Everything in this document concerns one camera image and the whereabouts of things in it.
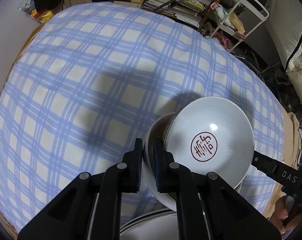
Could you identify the beige flower blanket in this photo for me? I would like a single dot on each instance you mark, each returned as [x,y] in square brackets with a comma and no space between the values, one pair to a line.
[292,147]

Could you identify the cream duvet with black piping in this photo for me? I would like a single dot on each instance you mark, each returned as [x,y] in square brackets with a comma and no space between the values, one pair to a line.
[285,28]

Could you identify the white cherry plate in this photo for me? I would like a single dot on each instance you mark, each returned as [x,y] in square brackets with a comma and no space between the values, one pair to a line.
[160,224]

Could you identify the white metal trolley cart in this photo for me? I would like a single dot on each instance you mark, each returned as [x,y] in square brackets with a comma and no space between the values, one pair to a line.
[229,22]

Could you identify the blue plaid blanket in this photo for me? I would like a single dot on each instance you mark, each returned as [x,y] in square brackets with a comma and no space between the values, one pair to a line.
[94,79]

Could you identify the large red patterned bowl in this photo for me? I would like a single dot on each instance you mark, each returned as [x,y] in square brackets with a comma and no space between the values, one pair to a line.
[211,134]

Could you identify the person's right hand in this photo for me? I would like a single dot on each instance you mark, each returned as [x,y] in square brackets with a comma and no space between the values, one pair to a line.
[279,215]

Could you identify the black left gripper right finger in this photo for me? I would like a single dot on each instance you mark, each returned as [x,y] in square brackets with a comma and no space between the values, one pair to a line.
[207,206]

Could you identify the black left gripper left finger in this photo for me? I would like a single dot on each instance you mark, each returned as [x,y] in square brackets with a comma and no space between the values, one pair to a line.
[89,206]

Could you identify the white bowl cartoon label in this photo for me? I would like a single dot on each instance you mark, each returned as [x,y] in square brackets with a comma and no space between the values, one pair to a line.
[167,199]

